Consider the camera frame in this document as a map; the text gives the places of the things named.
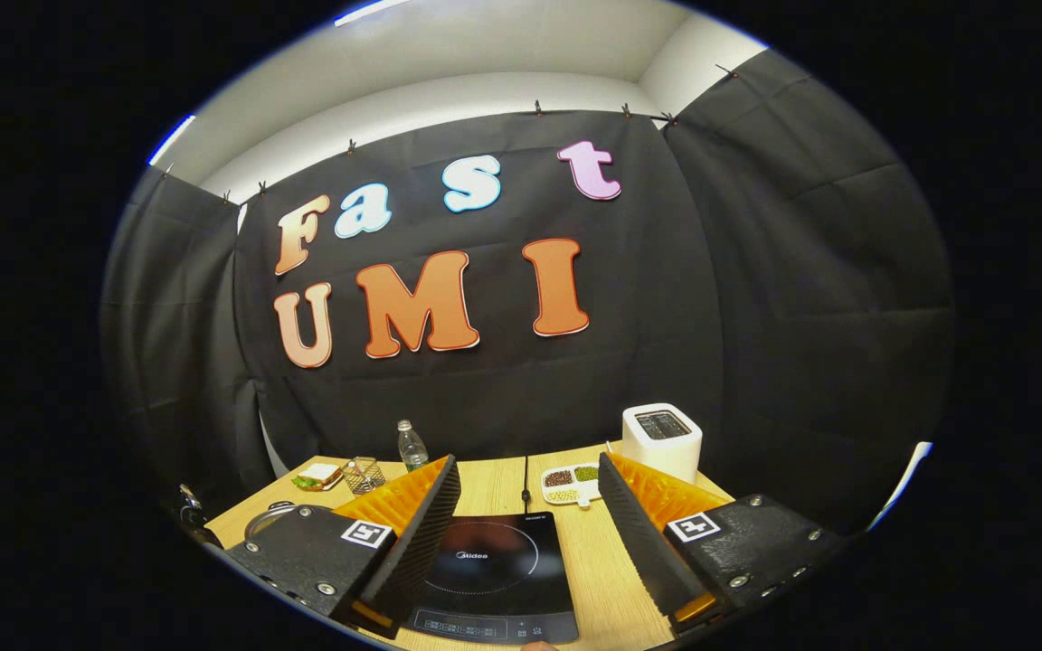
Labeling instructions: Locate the clear plastic water bottle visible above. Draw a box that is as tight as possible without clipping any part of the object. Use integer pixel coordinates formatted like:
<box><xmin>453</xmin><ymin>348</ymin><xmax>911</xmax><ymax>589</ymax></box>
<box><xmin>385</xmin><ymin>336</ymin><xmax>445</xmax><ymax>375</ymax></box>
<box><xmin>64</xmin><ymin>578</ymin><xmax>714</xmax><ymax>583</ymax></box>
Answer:
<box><xmin>397</xmin><ymin>420</ymin><xmax>430</xmax><ymax>473</ymax></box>

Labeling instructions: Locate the steel pot with black handles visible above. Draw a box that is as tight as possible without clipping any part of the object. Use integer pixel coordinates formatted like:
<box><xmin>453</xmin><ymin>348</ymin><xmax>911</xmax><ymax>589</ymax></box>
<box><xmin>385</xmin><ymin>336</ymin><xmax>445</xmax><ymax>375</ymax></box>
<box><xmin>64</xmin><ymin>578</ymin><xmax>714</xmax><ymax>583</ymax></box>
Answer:
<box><xmin>243</xmin><ymin>500</ymin><xmax>305</xmax><ymax>545</ymax></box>

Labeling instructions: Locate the white divided dish of beans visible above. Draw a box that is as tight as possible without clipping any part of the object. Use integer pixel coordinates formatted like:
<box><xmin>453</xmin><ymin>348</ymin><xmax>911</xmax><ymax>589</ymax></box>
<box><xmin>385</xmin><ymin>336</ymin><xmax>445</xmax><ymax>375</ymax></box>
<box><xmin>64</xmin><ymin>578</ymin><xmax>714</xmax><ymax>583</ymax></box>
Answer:
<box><xmin>541</xmin><ymin>463</ymin><xmax>602</xmax><ymax>507</ymax></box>

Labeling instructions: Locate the black induction cooktop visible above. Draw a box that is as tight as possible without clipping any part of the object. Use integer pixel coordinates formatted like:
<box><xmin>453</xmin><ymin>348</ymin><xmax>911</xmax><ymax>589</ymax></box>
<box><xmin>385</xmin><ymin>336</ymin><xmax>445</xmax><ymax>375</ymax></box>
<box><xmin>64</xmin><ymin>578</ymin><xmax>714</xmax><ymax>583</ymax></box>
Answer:
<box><xmin>403</xmin><ymin>512</ymin><xmax>579</xmax><ymax>645</ymax></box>

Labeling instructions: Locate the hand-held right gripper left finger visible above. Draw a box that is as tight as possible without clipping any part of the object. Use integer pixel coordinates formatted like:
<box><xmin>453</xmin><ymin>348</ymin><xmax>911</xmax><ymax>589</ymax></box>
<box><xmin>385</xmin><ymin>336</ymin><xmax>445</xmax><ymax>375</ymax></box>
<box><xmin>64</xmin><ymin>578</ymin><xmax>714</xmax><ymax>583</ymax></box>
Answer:
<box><xmin>223</xmin><ymin>454</ymin><xmax>462</xmax><ymax>639</ymax></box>

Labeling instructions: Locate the white toaster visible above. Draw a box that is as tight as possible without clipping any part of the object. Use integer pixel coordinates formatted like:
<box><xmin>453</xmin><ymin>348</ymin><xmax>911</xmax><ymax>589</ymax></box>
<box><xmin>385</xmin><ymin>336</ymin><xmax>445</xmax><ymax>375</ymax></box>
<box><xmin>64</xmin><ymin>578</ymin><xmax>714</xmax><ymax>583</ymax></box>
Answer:
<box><xmin>621</xmin><ymin>403</ymin><xmax>703</xmax><ymax>485</ymax></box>

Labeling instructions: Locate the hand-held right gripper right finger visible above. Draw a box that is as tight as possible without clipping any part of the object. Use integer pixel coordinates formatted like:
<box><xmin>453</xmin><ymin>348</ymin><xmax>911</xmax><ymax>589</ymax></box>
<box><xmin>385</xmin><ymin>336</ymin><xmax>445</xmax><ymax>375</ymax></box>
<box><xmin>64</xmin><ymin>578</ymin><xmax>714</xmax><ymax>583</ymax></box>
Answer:
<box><xmin>598</xmin><ymin>452</ymin><xmax>848</xmax><ymax>635</ymax></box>

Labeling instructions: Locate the black backdrop cloth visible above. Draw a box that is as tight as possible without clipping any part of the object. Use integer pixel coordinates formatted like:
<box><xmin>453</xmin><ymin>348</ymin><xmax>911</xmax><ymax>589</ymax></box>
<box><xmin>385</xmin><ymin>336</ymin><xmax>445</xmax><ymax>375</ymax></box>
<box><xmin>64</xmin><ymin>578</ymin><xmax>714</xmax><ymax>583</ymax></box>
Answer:
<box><xmin>100</xmin><ymin>50</ymin><xmax>954</xmax><ymax>543</ymax></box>

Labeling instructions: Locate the metal wire basket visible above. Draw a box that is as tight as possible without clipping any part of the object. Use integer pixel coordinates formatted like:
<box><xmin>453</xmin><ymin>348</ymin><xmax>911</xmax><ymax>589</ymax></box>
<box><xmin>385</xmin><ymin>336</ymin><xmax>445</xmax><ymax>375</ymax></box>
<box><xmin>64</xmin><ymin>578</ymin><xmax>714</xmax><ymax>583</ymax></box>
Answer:
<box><xmin>341</xmin><ymin>457</ymin><xmax>386</xmax><ymax>495</ymax></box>

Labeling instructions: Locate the sandwich with lettuce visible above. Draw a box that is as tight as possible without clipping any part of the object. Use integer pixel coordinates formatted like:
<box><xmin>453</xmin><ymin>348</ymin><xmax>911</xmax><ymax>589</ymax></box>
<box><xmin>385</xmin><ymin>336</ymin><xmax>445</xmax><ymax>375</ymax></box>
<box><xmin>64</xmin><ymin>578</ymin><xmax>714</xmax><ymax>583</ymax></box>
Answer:
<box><xmin>291</xmin><ymin>463</ymin><xmax>345</xmax><ymax>492</ymax></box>

